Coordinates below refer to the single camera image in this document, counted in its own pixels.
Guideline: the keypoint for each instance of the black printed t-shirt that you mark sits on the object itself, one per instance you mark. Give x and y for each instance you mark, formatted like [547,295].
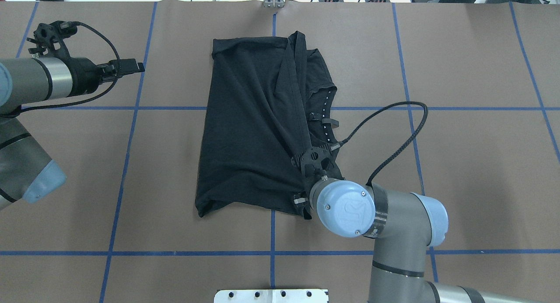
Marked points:
[270,98]

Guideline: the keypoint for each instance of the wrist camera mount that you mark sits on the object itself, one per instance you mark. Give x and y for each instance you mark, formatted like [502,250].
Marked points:
[49,39]
[317,162]

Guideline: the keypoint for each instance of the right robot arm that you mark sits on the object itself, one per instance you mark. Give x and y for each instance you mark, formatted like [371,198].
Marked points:
[403,226]

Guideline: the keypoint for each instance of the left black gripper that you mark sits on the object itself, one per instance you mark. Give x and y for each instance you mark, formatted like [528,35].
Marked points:
[84,75]

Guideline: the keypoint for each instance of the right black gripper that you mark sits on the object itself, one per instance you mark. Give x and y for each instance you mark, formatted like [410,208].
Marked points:
[299,201]

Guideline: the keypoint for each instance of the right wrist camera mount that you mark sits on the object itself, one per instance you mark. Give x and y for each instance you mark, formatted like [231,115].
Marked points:
[317,162]

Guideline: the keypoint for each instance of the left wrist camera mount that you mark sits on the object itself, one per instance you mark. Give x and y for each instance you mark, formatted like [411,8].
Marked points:
[49,39]

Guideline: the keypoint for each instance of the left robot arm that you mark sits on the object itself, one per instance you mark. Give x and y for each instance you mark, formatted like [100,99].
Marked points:
[27,172]

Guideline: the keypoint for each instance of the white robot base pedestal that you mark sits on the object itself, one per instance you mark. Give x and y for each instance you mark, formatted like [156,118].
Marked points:
[272,296]

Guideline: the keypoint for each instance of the brown paper table cover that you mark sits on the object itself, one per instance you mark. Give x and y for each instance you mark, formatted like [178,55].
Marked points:
[124,228]

